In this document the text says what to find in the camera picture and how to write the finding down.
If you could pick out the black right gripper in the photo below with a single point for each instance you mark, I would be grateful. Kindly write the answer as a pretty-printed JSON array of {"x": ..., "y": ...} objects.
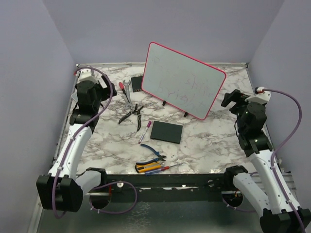
[{"x": 233, "y": 96}]

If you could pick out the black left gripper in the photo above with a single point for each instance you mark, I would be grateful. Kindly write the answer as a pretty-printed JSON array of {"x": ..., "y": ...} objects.
[{"x": 106, "y": 91}]

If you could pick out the white whiteboard marker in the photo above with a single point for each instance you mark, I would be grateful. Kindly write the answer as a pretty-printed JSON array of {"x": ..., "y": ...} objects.
[{"x": 144, "y": 132}]

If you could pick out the pink framed whiteboard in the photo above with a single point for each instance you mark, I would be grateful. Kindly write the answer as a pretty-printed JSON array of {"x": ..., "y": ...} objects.
[{"x": 181, "y": 81}]

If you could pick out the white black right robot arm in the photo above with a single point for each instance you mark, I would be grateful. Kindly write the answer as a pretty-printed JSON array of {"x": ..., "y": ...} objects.
[{"x": 275, "y": 204}]

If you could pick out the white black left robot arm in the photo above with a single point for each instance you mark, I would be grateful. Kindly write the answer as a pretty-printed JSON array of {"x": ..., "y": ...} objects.
[{"x": 62, "y": 189}]

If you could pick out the small white square box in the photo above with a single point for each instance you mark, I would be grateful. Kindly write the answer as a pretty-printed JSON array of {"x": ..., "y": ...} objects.
[{"x": 74, "y": 97}]

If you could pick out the yellow black utility knife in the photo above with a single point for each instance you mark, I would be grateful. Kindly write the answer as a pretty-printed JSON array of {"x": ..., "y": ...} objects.
[{"x": 148, "y": 167}]

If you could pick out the red blue screwdriver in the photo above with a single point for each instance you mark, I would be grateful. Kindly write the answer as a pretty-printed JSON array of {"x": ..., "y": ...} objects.
[{"x": 158, "y": 170}]

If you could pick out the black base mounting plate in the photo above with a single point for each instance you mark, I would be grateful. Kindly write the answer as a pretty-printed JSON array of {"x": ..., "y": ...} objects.
[{"x": 165, "y": 187}]

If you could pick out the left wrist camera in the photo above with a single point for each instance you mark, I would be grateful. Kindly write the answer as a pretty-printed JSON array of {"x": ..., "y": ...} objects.
[{"x": 86, "y": 74}]

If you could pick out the black rear network switch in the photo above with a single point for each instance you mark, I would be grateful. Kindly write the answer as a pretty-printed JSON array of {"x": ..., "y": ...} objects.
[{"x": 136, "y": 83}]

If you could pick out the red handled wrench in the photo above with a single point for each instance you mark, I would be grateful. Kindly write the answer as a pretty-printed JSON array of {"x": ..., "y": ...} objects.
[{"x": 124, "y": 86}]

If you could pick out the black wire whiteboard stand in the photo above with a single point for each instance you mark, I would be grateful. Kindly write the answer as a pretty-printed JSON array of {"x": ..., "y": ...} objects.
[{"x": 164, "y": 103}]

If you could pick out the black flat network switch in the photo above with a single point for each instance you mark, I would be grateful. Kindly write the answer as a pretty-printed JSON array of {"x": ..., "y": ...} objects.
[{"x": 166, "y": 132}]

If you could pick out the blue handled cutting pliers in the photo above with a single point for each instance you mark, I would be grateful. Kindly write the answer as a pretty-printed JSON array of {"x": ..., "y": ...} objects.
[{"x": 157, "y": 153}]

